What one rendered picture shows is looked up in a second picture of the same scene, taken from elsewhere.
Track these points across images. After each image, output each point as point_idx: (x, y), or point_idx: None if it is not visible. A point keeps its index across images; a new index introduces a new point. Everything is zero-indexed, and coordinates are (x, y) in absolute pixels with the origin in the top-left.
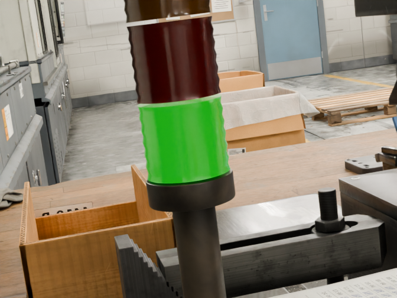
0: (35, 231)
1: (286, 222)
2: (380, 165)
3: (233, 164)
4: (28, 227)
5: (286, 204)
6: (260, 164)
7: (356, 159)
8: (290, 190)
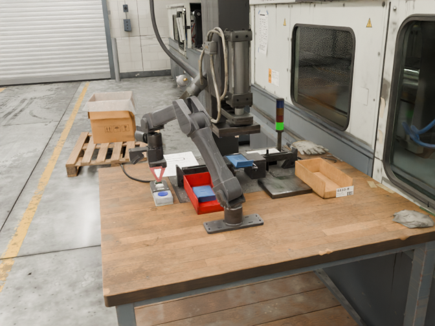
0: (342, 182)
1: (278, 184)
2: (251, 215)
3: (314, 238)
4: (329, 165)
5: (279, 190)
6: (301, 235)
7: (259, 221)
8: (282, 211)
